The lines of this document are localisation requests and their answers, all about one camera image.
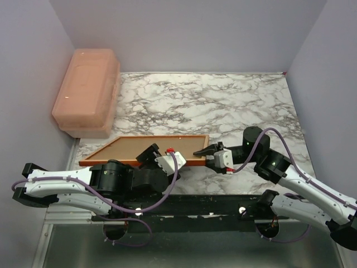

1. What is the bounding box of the orange wooden picture frame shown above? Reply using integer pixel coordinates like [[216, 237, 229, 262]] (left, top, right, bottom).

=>
[[79, 135, 210, 168]]

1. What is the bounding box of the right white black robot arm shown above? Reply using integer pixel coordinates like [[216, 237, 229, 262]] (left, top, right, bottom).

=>
[[193, 126, 356, 251]]

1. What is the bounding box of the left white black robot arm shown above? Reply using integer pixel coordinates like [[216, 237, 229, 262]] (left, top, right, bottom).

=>
[[11, 144, 186, 221]]

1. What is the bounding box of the pink translucent plastic box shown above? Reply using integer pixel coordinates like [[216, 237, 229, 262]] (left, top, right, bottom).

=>
[[52, 49, 120, 138]]

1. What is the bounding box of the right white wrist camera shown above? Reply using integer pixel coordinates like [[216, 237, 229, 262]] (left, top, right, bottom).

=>
[[214, 149, 234, 173]]

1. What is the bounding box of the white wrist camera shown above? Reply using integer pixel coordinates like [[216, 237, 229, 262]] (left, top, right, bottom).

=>
[[214, 149, 234, 173], [155, 151, 186, 176]]

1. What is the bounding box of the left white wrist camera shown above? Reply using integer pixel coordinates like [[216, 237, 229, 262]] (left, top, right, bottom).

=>
[[155, 151, 186, 176]]

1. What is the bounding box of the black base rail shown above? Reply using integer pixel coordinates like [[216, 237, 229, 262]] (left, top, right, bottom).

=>
[[104, 190, 278, 233]]

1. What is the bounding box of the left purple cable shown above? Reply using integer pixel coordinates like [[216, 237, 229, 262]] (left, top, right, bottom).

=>
[[11, 152, 179, 247]]

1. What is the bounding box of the purple cable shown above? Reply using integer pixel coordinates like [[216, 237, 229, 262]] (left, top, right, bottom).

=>
[[11, 152, 179, 247], [233, 127, 357, 243]]

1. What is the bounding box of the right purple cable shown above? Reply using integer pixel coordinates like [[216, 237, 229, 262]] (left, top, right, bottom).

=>
[[233, 127, 357, 243]]

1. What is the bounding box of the aluminium extrusion rail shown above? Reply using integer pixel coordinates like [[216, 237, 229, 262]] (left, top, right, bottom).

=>
[[30, 139, 93, 268]]

